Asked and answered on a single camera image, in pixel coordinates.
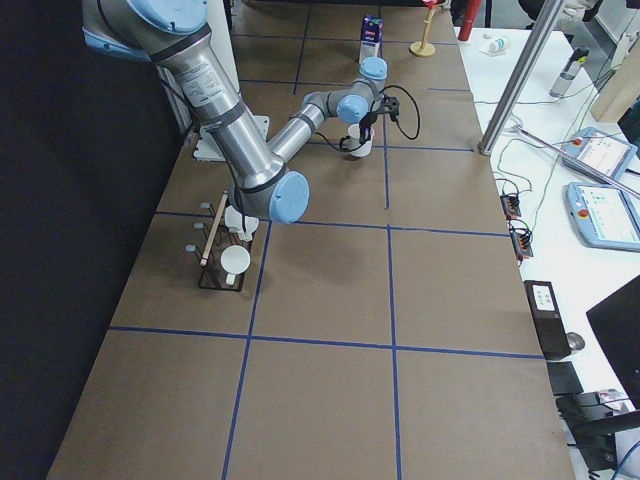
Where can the far teach pendant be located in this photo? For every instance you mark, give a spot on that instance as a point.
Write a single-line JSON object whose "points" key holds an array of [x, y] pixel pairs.
{"points": [[609, 154]]}

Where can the wooden stand with round base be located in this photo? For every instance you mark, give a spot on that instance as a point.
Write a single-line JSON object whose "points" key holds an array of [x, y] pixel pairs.
{"points": [[423, 48]]}

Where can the red cylinder bottle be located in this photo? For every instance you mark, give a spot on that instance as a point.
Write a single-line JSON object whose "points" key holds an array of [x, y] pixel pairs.
{"points": [[470, 12]]}

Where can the aluminium frame post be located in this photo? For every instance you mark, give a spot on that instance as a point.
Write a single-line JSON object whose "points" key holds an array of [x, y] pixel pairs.
{"points": [[543, 27]]}

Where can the white smiley face mug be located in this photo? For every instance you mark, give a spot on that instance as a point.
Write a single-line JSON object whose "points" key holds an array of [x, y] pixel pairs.
{"points": [[352, 145]]}

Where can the black monitor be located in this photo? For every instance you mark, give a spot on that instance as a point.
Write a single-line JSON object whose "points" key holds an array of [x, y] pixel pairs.
{"points": [[616, 325]]}

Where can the black box with white label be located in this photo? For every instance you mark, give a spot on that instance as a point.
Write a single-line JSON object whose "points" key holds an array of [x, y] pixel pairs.
{"points": [[547, 319]]}

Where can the black wire mug rack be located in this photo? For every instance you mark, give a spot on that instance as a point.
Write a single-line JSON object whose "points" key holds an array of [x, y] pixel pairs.
{"points": [[215, 237]]}

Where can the teach pendant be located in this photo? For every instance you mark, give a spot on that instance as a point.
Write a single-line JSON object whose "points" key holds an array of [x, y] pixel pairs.
{"points": [[609, 154], [603, 216]]}

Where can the clear water bottle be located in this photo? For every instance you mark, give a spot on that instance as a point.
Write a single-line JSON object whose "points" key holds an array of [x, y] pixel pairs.
{"points": [[569, 72]]}

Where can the blue Pascual milk carton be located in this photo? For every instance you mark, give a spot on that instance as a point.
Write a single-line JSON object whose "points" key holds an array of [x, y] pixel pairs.
{"points": [[370, 37]]}

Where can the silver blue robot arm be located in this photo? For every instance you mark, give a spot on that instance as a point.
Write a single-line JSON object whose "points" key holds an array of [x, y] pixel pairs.
{"points": [[176, 35]]}

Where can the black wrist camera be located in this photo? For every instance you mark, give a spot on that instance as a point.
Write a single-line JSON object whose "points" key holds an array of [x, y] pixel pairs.
{"points": [[390, 107]]}

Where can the near teach pendant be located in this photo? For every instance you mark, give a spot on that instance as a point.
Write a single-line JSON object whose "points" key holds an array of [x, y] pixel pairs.
{"points": [[603, 216]]}

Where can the white ribbed HOME mug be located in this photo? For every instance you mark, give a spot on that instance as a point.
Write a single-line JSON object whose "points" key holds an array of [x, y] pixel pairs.
{"points": [[234, 260]]}

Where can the white plastic bottle lying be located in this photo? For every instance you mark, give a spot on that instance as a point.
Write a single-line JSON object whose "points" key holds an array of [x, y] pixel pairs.
{"points": [[496, 46]]}

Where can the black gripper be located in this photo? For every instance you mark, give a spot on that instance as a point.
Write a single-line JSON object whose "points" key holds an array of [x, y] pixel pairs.
{"points": [[368, 122]]}

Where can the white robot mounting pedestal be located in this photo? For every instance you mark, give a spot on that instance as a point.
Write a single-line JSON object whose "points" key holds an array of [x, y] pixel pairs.
{"points": [[229, 131]]}

